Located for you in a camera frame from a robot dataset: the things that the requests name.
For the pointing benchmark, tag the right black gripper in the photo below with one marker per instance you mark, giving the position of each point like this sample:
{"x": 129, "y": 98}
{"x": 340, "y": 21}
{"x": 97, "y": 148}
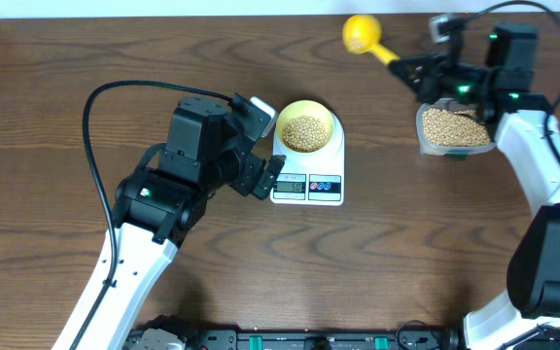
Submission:
{"x": 433, "y": 70}

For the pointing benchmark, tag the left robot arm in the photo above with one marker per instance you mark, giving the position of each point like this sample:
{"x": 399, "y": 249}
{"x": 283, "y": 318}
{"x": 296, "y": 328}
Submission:
{"x": 209, "y": 145}

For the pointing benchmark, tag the soybeans pile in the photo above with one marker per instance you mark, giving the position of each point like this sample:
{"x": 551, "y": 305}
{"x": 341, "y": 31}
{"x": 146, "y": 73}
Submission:
{"x": 454, "y": 129}

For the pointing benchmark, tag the yellow plastic measuring scoop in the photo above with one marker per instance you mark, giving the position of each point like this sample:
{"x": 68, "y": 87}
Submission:
{"x": 362, "y": 34}

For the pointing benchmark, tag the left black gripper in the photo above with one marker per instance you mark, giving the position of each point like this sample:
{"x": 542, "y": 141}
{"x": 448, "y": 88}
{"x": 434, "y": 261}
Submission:
{"x": 246, "y": 180}

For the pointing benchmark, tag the soybeans in bowl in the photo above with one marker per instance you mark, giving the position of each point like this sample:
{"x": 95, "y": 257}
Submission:
{"x": 305, "y": 134}

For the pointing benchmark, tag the white digital kitchen scale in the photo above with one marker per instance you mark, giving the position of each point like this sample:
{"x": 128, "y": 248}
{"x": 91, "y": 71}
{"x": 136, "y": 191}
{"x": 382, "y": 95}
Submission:
{"x": 312, "y": 179}

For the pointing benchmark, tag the green tape label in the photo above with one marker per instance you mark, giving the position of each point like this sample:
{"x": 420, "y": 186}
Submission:
{"x": 457, "y": 156}

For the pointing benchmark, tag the pale yellow bowl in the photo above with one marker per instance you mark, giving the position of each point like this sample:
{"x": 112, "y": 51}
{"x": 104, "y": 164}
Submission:
{"x": 308, "y": 108}

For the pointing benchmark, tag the clear plastic container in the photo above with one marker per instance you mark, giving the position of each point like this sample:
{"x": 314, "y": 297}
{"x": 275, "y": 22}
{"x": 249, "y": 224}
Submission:
{"x": 427, "y": 148}

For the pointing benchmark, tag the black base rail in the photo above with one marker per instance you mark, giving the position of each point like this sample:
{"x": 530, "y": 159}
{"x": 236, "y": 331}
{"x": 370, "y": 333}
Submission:
{"x": 232, "y": 340}

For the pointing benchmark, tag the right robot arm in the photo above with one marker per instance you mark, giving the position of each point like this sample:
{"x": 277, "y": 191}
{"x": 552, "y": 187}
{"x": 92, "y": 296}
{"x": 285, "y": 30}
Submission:
{"x": 524, "y": 128}

